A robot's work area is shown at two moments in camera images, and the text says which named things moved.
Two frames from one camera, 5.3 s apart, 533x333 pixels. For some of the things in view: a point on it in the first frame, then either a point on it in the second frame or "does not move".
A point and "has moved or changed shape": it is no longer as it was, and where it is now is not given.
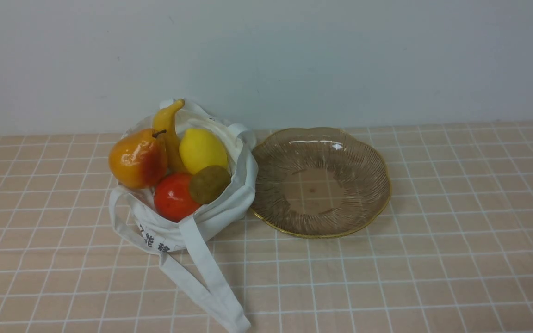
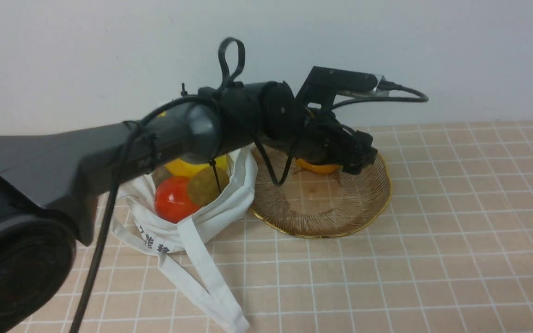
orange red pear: (138, 158) has moved or changed shape
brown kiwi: (207, 183) does not move
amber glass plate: (319, 182) does not move
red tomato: (172, 197) does not move
